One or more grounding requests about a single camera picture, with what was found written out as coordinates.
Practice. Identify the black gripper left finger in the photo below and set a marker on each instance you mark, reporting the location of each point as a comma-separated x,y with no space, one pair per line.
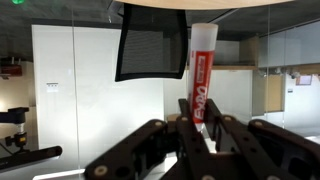
134,157

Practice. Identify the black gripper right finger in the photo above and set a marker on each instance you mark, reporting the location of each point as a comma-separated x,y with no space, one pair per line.
269,152

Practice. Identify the red Expo marker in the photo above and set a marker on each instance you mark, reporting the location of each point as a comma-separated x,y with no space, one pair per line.
202,51

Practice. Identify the wooden shelf unit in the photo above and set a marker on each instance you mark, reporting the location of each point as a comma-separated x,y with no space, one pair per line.
258,77

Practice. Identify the black office chair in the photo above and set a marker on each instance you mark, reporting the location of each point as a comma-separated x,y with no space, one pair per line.
153,43

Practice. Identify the round wooden table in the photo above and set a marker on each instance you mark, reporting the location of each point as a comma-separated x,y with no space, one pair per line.
202,4

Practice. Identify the black camera tripod mount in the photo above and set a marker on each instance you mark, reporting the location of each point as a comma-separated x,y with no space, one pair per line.
20,157

